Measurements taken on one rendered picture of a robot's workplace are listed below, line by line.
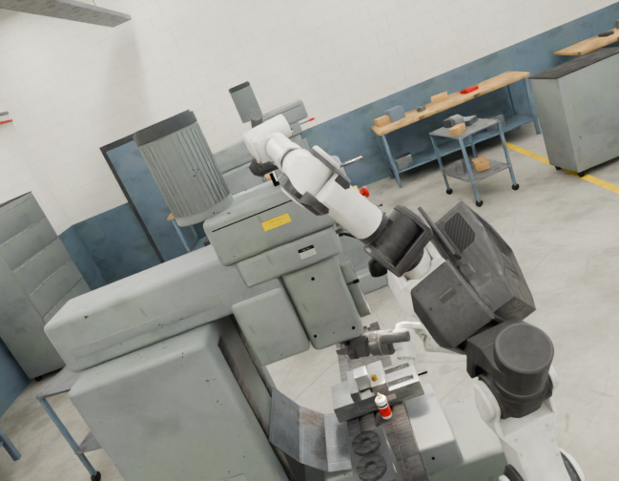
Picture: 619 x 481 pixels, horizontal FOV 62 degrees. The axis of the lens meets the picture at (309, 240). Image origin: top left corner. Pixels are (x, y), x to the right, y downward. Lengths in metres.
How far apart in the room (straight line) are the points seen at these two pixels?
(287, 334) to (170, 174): 0.64
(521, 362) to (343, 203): 0.50
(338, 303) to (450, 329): 0.51
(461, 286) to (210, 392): 0.88
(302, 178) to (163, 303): 0.77
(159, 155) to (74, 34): 7.19
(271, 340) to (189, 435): 0.42
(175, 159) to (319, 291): 0.62
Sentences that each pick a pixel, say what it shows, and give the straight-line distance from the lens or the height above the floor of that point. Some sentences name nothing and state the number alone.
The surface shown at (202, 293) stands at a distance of 1.70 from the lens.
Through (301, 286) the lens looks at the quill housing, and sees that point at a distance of 1.68.
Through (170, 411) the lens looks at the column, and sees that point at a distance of 1.81.
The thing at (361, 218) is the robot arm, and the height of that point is 1.84.
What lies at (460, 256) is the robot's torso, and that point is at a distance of 1.34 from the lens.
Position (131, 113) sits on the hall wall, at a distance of 8.55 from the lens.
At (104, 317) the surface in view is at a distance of 1.82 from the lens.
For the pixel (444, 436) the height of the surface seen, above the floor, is 0.84.
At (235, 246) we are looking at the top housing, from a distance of 1.60.
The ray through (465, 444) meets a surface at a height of 0.73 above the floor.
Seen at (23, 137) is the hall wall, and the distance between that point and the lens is 9.24.
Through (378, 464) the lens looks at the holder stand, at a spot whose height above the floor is 1.13.
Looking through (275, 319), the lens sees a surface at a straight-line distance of 1.71.
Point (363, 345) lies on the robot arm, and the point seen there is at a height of 1.26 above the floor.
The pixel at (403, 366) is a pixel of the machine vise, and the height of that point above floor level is 1.00.
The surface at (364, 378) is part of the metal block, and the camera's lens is 2.05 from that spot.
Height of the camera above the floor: 2.22
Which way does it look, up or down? 19 degrees down
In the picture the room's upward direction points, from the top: 23 degrees counter-clockwise
